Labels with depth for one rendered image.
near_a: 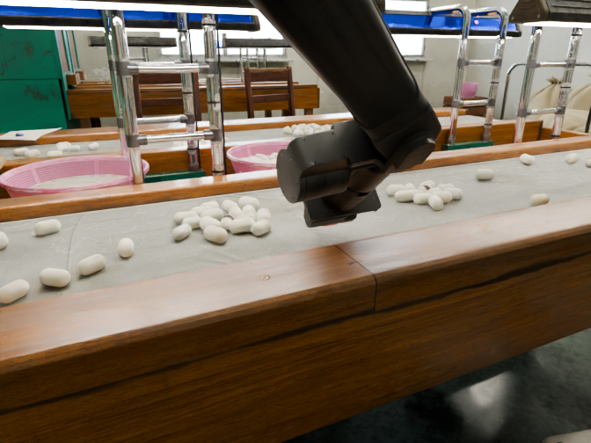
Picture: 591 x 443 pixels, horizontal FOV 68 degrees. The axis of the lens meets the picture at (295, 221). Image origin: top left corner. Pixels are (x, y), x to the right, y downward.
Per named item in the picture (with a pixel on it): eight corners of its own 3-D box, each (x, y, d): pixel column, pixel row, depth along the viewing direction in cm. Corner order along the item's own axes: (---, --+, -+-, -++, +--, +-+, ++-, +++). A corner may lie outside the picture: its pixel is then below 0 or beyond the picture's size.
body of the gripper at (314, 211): (291, 179, 56) (310, 150, 49) (361, 170, 60) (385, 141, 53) (306, 226, 54) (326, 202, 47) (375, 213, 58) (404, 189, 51)
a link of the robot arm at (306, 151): (444, 139, 39) (401, 68, 42) (334, 161, 35) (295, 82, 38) (388, 205, 49) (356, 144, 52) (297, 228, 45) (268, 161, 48)
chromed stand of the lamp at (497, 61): (492, 152, 146) (516, 4, 130) (446, 158, 139) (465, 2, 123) (452, 142, 162) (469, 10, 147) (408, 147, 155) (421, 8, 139)
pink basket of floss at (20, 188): (179, 204, 96) (176, 161, 92) (81, 250, 73) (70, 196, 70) (90, 190, 106) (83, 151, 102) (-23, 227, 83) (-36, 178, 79)
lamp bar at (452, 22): (521, 37, 153) (525, 14, 150) (372, 33, 129) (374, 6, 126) (503, 38, 160) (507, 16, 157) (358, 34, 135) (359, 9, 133)
